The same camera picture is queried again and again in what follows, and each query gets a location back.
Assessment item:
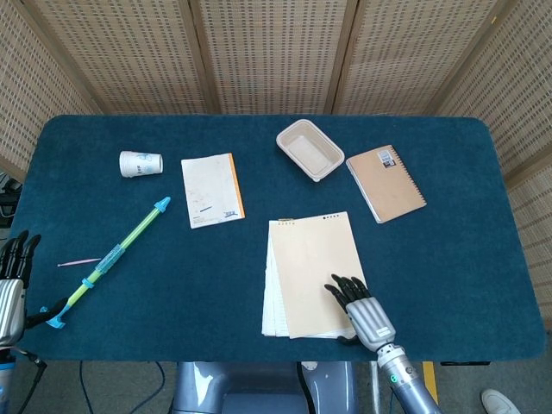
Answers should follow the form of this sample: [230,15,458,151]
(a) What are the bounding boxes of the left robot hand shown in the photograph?
[0,230,70,348]

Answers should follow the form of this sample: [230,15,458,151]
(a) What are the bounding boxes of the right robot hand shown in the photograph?
[323,273,397,353]

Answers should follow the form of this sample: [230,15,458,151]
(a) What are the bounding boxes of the yellow cover spiral notepad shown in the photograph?
[260,210,368,340]

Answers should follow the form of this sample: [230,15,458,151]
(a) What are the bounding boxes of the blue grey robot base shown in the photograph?
[172,361,359,414]

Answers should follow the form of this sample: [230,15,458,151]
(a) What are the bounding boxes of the brown spiral notebook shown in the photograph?
[345,144,428,224]

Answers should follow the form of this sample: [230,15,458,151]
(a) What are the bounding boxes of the dark blue tablecloth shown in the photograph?
[9,114,547,363]

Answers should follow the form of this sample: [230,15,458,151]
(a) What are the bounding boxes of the thin pink stick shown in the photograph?
[57,257,103,267]

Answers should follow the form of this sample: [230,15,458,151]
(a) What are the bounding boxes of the black equipment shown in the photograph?
[0,172,22,228]

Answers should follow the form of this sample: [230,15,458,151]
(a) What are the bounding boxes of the green blue toy water pump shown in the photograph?
[41,196,173,330]

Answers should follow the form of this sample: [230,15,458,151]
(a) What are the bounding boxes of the white shoe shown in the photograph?
[480,388,521,414]

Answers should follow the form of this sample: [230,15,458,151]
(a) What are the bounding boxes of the beige plastic food container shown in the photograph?
[276,118,346,183]

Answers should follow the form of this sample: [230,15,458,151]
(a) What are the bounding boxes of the white paper cup stack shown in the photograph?
[119,150,165,179]

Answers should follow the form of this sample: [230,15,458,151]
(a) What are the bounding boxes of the white notepad orange spine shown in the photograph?
[180,152,246,229]

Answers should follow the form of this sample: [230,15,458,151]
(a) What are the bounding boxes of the woven bamboo screen panel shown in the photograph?
[430,0,552,329]
[21,0,216,116]
[0,0,103,182]
[331,0,505,116]
[189,0,359,116]

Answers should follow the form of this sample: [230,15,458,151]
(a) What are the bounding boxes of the black floor cable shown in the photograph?
[78,361,95,414]
[11,348,47,414]

